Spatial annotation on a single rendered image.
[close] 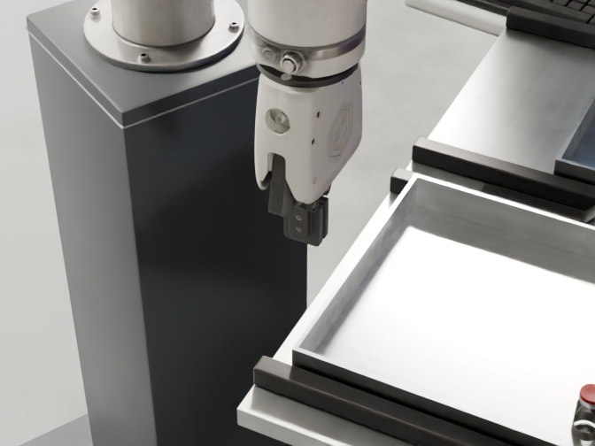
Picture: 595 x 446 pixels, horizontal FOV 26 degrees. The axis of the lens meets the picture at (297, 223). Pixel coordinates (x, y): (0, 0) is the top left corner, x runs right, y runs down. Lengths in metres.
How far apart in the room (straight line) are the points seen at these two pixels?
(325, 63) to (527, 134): 0.50
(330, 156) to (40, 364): 1.45
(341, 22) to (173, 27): 0.62
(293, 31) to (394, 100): 2.06
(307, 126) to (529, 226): 0.36
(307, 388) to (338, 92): 0.25
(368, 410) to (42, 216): 1.69
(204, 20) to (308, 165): 0.60
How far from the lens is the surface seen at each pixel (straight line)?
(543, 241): 1.22
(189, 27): 1.49
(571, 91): 1.43
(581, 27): 1.51
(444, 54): 3.11
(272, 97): 0.91
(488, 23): 1.70
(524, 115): 1.39
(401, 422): 1.02
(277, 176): 0.95
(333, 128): 0.95
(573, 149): 1.33
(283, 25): 0.88
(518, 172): 1.27
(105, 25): 1.55
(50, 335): 2.40
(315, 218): 1.01
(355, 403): 1.03
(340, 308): 1.13
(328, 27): 0.88
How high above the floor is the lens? 1.67
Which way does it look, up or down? 40 degrees down
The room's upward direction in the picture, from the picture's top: straight up
